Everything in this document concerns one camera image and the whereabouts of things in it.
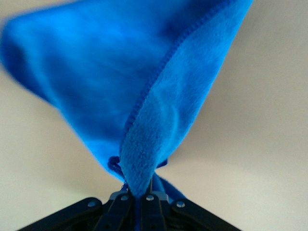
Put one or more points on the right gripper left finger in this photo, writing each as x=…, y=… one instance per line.
x=115, y=214

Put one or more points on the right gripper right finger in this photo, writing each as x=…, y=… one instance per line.
x=154, y=214

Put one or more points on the blue microfibre towel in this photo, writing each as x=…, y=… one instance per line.
x=96, y=72

